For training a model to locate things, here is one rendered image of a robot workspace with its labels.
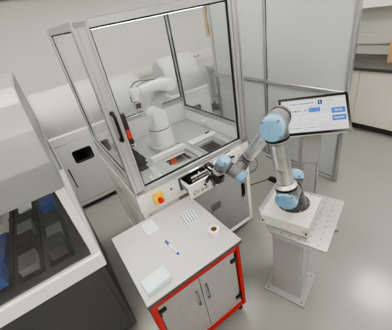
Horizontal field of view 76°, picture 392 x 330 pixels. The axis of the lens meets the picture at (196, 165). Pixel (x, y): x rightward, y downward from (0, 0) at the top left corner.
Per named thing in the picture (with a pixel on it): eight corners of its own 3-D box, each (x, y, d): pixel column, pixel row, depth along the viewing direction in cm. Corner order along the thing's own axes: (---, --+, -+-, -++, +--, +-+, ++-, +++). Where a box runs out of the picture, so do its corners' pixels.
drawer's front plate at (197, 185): (223, 181, 190) (221, 169, 184) (191, 200, 178) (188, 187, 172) (221, 180, 191) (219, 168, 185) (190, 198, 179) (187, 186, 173)
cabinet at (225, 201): (255, 221, 260) (250, 154, 218) (169, 281, 219) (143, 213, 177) (202, 183, 331) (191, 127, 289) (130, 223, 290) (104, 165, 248)
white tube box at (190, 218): (200, 223, 165) (199, 219, 163) (189, 228, 163) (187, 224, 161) (193, 212, 175) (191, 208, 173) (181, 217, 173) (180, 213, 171)
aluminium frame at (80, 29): (248, 140, 210) (237, -11, 155) (136, 198, 169) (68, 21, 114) (187, 116, 282) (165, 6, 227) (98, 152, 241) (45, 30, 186)
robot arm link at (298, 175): (305, 184, 153) (306, 166, 146) (301, 199, 143) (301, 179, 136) (285, 182, 159) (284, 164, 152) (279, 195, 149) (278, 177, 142)
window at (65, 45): (130, 176, 166) (75, 31, 121) (129, 177, 165) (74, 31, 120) (96, 139, 231) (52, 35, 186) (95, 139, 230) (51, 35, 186)
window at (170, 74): (238, 138, 206) (225, 0, 156) (144, 186, 171) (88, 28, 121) (238, 138, 206) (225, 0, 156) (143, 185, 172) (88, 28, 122)
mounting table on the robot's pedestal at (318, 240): (342, 214, 166) (345, 201, 160) (324, 266, 138) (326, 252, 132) (275, 196, 192) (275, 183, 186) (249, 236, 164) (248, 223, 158)
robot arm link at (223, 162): (228, 167, 142) (215, 159, 143) (223, 176, 151) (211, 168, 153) (235, 158, 146) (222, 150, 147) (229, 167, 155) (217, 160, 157)
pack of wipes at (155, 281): (164, 268, 141) (162, 263, 138) (174, 279, 134) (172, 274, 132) (141, 286, 134) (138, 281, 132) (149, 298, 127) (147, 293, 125)
